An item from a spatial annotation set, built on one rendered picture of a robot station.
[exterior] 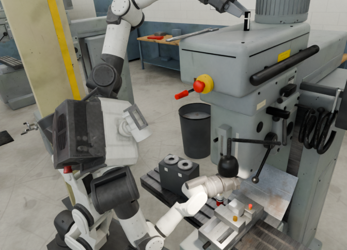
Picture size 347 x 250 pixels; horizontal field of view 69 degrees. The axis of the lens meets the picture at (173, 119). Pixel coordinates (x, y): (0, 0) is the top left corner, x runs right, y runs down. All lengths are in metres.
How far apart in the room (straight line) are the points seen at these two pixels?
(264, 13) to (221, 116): 0.43
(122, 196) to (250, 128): 0.52
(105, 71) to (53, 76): 1.44
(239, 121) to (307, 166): 0.63
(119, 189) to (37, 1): 1.74
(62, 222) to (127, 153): 1.05
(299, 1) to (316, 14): 4.22
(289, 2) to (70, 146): 0.91
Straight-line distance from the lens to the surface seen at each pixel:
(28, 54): 2.31
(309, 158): 1.47
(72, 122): 0.88
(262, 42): 0.81
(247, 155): 1.03
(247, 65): 0.75
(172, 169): 1.49
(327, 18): 5.27
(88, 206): 1.39
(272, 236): 1.47
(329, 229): 2.87
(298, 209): 1.70
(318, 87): 1.21
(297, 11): 1.10
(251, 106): 0.87
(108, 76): 0.96
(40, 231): 3.01
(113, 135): 0.93
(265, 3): 1.11
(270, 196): 1.62
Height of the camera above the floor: 2.04
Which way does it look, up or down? 28 degrees down
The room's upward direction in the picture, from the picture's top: 4 degrees counter-clockwise
